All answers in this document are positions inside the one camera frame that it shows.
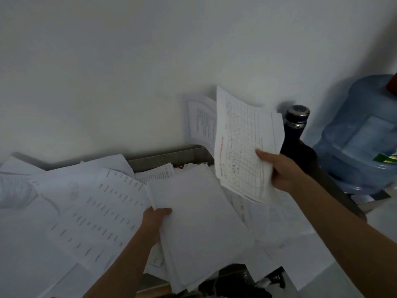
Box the person's left hand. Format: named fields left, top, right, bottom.
left=140, top=207, right=173, bottom=245

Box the person's right hand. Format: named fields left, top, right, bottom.
left=255, top=149, right=308, bottom=195

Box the printed table sheet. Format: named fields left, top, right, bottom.
left=214, top=86, right=285, bottom=204

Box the stack of white sheets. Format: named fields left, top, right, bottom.
left=146, top=163, right=255, bottom=294

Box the person's left forearm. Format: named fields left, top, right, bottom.
left=82, top=229, right=160, bottom=298

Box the person's right forearm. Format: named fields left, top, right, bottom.
left=290, top=174, right=397, bottom=298

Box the black insulated bottle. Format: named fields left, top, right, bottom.
left=279, top=105, right=319, bottom=175

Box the grey cardboard box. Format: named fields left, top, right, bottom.
left=127, top=145, right=215, bottom=175

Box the white sheet with text lines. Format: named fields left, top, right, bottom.
left=31, top=169, right=153, bottom=271

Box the printed paper leaning upright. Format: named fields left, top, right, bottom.
left=186, top=96, right=218, bottom=156

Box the blue water jug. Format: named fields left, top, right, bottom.
left=313, top=74, right=397, bottom=196

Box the black bag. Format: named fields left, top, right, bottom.
left=197, top=264, right=286, bottom=298

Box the pile of loose white papers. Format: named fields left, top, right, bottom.
left=0, top=153, right=340, bottom=298

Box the white sheet with pencil sketch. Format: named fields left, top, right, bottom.
left=0, top=172, right=60, bottom=216

